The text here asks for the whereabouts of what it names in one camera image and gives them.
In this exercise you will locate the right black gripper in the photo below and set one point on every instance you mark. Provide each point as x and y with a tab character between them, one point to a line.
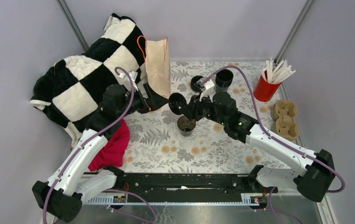
191	110

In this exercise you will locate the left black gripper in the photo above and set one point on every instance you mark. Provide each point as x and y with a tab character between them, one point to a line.
153	102

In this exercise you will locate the black coffee cup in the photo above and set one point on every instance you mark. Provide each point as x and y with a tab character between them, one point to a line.
186	126

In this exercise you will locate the black cup lid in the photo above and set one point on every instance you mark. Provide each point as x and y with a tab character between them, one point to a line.
176	102

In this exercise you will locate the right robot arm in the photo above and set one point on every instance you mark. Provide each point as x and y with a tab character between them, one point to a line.
310	173

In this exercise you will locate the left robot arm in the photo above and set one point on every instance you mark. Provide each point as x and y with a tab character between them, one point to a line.
62	195

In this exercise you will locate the stack of black lids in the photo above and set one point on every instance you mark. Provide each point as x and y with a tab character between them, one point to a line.
196	84

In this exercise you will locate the peach paper bag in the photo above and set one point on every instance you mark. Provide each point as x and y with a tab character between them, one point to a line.
157	63

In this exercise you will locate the stack of black cups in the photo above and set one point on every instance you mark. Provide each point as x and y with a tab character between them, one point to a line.
223	80

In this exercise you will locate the red cloth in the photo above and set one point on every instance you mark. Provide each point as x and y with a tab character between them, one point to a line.
112	153

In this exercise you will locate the red cup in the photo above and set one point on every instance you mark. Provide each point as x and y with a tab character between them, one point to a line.
264	91

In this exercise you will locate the black white checkered blanket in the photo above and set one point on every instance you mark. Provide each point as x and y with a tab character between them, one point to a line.
71	90

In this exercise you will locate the white paper straws bundle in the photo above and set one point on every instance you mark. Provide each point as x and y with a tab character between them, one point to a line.
276	74

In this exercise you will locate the brown cardboard cup carrier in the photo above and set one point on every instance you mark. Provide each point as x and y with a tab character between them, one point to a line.
284	113

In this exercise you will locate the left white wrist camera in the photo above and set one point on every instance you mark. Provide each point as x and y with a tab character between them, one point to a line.
128	83

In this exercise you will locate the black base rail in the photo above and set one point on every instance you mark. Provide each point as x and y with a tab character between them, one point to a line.
193	188

